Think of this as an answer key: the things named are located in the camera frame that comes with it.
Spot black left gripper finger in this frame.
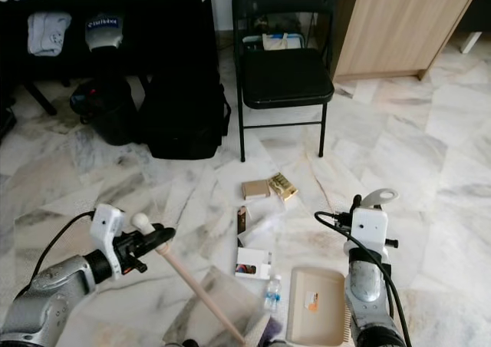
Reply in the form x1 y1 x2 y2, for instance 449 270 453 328
142 225 176 252

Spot small clear plastic bottle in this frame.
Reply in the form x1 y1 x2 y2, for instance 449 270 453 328
264 275 282 312

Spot gold packet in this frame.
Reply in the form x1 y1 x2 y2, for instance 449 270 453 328
269 173 298 202

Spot dark brown bar wrapper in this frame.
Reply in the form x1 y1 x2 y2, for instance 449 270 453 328
236 206 247 248

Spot small white carton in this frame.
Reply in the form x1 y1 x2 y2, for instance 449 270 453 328
235 247 273 280

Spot tan cardboard box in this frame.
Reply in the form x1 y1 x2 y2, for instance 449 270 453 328
240 179 272 201

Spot large black fabric bag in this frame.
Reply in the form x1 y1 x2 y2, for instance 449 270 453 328
140 71 232 160

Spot round black bin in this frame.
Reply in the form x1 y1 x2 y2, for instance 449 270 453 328
70 77 137 146

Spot black folding chair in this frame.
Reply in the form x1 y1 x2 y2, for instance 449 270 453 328
232 0 337 164

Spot teal tray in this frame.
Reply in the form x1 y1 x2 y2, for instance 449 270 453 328
242 31 306 52

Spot light wooden cabinet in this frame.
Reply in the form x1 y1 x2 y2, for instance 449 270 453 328
330 0 486 81

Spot silver pouch blue label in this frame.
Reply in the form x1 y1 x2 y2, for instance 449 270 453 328
85 13 124 53

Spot low black table white legs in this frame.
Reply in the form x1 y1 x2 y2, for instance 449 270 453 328
456 0 491 54

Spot pale blue-white bag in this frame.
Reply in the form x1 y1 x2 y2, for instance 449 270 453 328
28 12 72 57

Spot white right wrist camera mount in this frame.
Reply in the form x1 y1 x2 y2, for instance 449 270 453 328
351 207 390 259

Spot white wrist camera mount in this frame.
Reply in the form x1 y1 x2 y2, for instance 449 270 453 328
351 207 390 259
91 203 125 279

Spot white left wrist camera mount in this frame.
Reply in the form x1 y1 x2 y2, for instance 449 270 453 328
91 203 125 279

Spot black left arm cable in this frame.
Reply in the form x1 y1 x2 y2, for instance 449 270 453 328
38 211 94 286

